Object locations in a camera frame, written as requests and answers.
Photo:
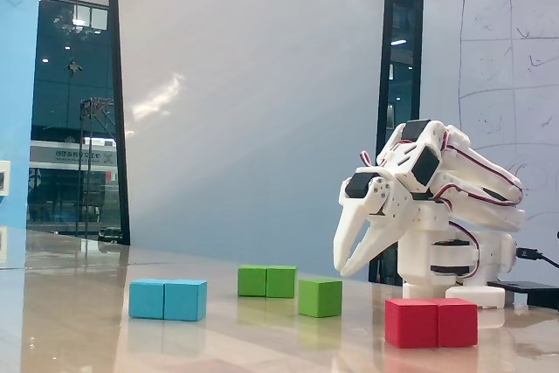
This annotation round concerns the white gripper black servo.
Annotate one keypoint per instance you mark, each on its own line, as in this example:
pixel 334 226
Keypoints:
pixel 359 207

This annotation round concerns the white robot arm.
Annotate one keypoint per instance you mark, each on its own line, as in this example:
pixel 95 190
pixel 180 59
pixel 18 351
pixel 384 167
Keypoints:
pixel 463 172

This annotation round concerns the small green cube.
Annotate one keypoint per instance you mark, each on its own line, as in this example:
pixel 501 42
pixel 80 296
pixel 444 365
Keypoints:
pixel 319 298

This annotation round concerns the long green block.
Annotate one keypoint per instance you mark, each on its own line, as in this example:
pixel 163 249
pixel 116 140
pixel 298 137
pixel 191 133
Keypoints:
pixel 266 281

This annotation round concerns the long red block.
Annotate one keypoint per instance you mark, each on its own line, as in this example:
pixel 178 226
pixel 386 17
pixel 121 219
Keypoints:
pixel 430 322

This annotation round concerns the long blue block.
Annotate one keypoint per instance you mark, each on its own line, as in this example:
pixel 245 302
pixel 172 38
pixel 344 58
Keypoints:
pixel 168 299

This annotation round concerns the black power adapter box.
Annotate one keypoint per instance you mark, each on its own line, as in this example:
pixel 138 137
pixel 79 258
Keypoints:
pixel 530 292

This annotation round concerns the black window frame post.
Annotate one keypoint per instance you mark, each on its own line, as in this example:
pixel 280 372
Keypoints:
pixel 404 41
pixel 118 106

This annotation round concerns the white wall socket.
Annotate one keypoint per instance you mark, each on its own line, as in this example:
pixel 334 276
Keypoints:
pixel 3 177

